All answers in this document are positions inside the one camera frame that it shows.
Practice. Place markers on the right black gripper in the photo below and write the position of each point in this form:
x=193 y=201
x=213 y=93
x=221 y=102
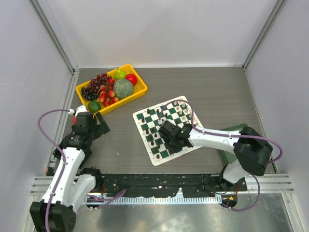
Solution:
x=171 y=150

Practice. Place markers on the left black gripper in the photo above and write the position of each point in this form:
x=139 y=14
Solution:
x=103 y=126

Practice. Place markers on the green white chess board mat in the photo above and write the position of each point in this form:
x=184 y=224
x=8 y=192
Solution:
x=179 y=113

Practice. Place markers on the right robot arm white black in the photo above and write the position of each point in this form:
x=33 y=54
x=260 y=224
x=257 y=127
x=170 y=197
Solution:
x=251 y=150

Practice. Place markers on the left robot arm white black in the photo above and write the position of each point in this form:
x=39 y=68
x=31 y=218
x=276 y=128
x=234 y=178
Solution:
x=57 y=210

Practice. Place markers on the green avocado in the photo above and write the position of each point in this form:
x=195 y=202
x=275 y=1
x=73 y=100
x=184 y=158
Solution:
x=94 y=106

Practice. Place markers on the black grape bunch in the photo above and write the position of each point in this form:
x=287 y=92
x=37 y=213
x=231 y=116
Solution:
x=88 y=95

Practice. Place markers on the green netted melon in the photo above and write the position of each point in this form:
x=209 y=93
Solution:
x=123 y=88

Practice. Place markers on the dark purple grape bunch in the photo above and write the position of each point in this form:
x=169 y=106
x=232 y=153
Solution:
x=95 y=84

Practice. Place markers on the green plastic tray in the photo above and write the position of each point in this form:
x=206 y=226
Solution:
x=228 y=157

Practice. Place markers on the yellow plastic fruit tray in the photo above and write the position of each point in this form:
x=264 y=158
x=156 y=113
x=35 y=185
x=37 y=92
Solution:
x=139 y=90

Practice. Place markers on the green pear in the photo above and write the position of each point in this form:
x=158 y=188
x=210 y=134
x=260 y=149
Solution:
x=120 y=74

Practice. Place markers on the red apple in tray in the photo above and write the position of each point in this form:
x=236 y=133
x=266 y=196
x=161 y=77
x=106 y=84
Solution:
x=132 y=78

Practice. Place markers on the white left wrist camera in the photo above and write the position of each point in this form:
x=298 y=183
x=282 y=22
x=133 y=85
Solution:
x=79 y=109

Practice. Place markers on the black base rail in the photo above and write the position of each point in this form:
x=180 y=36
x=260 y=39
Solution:
x=164 y=185

